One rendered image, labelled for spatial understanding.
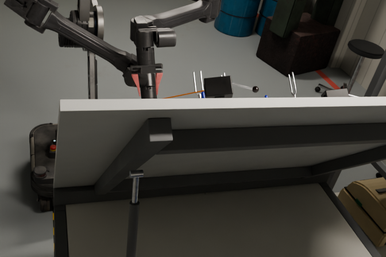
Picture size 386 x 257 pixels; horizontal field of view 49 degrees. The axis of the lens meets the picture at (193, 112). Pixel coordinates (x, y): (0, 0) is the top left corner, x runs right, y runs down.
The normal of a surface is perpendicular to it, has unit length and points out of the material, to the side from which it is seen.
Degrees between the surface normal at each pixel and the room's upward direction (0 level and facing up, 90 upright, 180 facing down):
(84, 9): 90
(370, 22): 90
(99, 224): 0
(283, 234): 0
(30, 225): 0
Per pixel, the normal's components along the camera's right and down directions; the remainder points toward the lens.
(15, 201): 0.17, -0.82
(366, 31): -0.94, 0.04
